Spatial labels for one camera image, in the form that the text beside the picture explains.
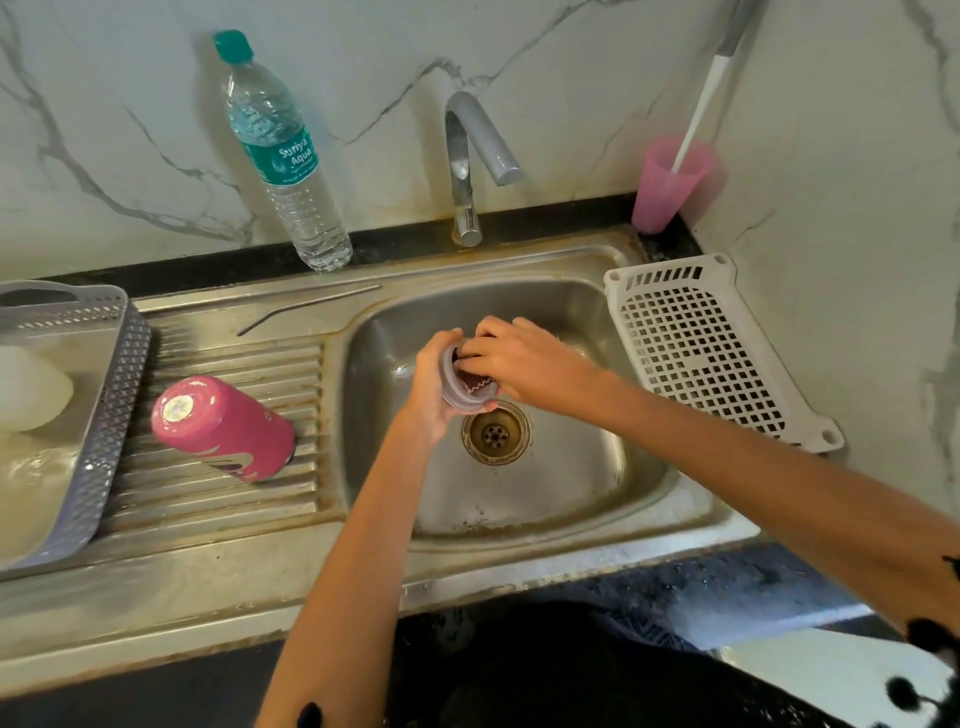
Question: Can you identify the metal drinking straw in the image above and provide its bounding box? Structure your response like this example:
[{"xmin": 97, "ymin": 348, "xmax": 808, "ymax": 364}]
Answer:
[{"xmin": 236, "ymin": 282, "xmax": 382, "ymax": 338}]

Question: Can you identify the pink plastic cup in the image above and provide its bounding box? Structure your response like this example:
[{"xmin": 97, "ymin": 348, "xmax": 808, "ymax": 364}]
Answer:
[{"xmin": 630, "ymin": 135, "xmax": 717, "ymax": 237}]

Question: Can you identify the clear water bottle green cap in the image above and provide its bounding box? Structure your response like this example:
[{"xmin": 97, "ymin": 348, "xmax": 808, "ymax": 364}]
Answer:
[{"xmin": 213, "ymin": 29, "xmax": 354, "ymax": 273}]

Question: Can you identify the brass sink drain strainer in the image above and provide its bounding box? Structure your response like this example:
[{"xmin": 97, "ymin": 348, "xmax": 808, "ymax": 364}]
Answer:
[{"xmin": 461, "ymin": 400, "xmax": 533, "ymax": 468}]

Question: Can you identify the white perforated plastic tray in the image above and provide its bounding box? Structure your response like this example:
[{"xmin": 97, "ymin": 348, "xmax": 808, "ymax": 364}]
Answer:
[{"xmin": 603, "ymin": 252, "xmax": 846, "ymax": 456}]

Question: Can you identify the white rounded container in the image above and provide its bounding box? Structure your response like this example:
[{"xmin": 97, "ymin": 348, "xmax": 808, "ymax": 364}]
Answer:
[{"xmin": 0, "ymin": 344, "xmax": 75, "ymax": 434}]

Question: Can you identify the person's left hand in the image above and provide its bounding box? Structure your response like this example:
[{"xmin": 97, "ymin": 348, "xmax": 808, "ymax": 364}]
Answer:
[{"xmin": 403, "ymin": 327, "xmax": 501, "ymax": 446}]

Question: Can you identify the person's right forearm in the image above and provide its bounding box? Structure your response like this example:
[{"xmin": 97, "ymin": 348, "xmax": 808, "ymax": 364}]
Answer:
[{"xmin": 591, "ymin": 366, "xmax": 960, "ymax": 640}]

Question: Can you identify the grey and maroon bottle lid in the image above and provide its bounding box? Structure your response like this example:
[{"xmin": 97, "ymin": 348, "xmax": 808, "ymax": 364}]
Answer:
[{"xmin": 438, "ymin": 341, "xmax": 501, "ymax": 414}]

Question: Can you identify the stainless steel sink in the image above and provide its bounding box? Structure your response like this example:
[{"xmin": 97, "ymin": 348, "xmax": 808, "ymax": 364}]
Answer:
[{"xmin": 0, "ymin": 228, "xmax": 763, "ymax": 700}]

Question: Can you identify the grey perforated plastic basket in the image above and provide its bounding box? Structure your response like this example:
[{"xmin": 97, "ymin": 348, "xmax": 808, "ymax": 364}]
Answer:
[{"xmin": 0, "ymin": 279, "xmax": 153, "ymax": 574}]

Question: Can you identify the person's right hand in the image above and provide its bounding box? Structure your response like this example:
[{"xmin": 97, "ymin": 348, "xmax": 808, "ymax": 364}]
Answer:
[{"xmin": 455, "ymin": 315, "xmax": 613, "ymax": 422}]

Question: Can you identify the pink metal bottle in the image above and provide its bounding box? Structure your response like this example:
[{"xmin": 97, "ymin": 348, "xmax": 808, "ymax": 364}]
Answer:
[{"xmin": 150, "ymin": 375, "xmax": 298, "ymax": 484}]

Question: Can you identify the person's black clothing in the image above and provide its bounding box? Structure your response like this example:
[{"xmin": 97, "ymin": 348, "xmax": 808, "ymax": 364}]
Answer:
[{"xmin": 296, "ymin": 553, "xmax": 960, "ymax": 728}]

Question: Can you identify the person's left forearm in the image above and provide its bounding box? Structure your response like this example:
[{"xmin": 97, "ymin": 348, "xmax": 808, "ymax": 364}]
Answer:
[{"xmin": 254, "ymin": 414, "xmax": 445, "ymax": 728}]

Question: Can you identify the chrome sink faucet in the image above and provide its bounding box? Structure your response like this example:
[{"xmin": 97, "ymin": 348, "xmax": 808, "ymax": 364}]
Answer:
[{"xmin": 443, "ymin": 90, "xmax": 524, "ymax": 249}]

